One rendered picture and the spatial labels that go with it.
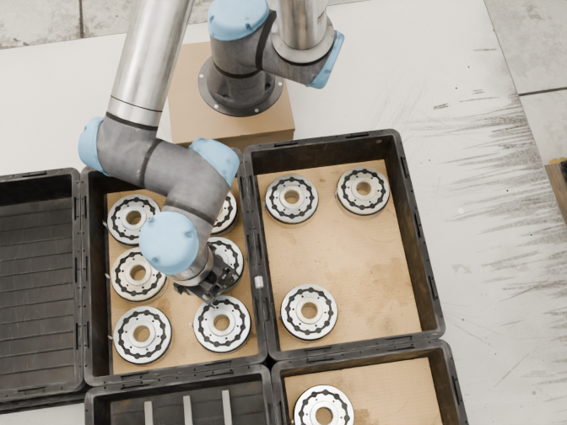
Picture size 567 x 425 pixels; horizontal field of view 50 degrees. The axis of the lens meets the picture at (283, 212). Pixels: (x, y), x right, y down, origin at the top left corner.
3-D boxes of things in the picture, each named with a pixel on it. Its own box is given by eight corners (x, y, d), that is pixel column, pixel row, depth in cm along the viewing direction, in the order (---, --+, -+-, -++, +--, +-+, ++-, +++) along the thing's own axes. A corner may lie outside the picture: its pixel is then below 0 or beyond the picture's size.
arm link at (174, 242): (206, 216, 78) (179, 277, 76) (220, 236, 89) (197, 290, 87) (152, 196, 80) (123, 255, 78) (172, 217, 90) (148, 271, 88)
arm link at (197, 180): (167, 120, 84) (132, 190, 82) (241, 147, 83) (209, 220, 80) (178, 141, 92) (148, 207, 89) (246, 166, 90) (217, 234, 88)
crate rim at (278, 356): (242, 152, 116) (241, 146, 114) (396, 132, 117) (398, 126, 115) (269, 363, 101) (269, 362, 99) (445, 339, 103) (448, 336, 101)
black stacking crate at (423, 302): (245, 174, 125) (242, 147, 114) (387, 156, 126) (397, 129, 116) (271, 369, 110) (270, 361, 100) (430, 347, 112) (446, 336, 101)
